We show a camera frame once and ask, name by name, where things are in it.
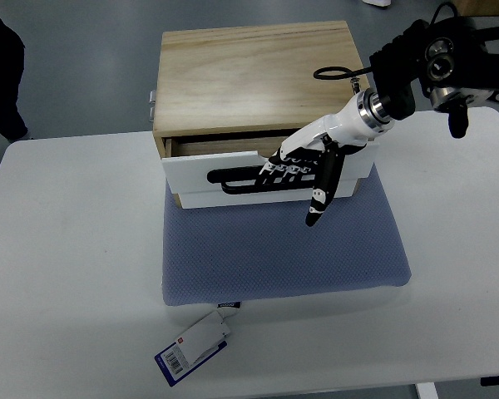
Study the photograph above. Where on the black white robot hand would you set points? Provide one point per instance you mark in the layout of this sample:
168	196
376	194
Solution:
320	148

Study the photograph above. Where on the black drawer handle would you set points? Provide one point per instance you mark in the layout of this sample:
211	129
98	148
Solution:
247	180

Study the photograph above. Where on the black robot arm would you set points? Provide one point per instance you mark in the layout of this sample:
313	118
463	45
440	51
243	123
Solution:
456	64

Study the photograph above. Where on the wooden drawer cabinet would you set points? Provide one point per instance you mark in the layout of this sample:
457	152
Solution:
247	83

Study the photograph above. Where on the blue mesh cushion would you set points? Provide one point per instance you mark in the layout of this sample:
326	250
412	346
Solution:
260	251

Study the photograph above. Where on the white hinge clips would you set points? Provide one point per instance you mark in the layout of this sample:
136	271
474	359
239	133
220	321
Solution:
152	104

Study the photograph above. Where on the white blue product tag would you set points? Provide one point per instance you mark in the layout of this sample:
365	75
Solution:
193	348

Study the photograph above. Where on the wooden box in corner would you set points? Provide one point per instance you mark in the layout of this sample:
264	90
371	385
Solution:
478	8

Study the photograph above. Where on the black table control panel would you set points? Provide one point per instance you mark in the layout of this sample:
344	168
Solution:
489	381

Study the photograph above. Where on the person in dark clothing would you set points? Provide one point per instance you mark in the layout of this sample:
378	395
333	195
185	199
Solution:
12	49

